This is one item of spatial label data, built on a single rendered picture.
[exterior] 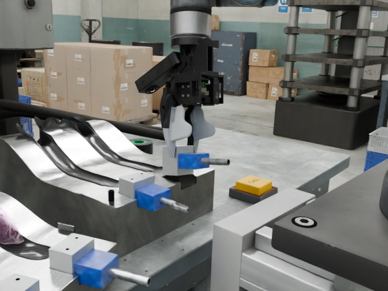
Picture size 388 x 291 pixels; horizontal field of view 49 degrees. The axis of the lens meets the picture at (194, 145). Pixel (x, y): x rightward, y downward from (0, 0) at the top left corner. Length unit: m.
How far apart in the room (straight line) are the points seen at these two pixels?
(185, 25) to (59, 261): 0.43
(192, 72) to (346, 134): 3.95
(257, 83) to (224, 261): 7.27
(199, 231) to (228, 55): 7.07
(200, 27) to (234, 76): 6.98
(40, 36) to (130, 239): 1.00
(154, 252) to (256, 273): 0.38
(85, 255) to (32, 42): 1.07
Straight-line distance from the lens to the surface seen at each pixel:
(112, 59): 4.62
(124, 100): 4.71
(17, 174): 0.90
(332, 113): 4.67
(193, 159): 0.76
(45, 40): 1.59
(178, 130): 0.75
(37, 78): 6.05
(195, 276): 0.87
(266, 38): 7.99
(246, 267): 0.38
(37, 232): 0.69
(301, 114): 4.81
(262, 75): 7.60
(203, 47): 0.75
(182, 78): 0.75
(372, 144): 3.86
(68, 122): 1.00
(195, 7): 0.77
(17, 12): 1.54
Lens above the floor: 1.16
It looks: 15 degrees down
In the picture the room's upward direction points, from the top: 2 degrees clockwise
